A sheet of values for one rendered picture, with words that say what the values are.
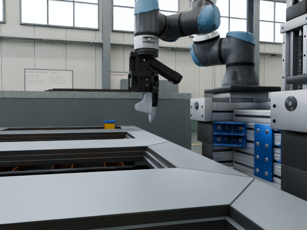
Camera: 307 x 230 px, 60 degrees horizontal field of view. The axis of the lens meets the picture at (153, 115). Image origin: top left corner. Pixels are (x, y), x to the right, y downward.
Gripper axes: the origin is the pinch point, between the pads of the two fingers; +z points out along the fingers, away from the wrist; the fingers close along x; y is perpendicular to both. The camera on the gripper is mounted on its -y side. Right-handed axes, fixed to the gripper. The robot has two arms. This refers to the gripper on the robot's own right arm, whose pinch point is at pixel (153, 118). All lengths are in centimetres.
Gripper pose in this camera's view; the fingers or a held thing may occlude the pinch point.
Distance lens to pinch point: 81.2
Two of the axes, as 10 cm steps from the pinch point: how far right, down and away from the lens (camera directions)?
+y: -9.7, 0.0, -2.2
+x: 2.2, 0.3, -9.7
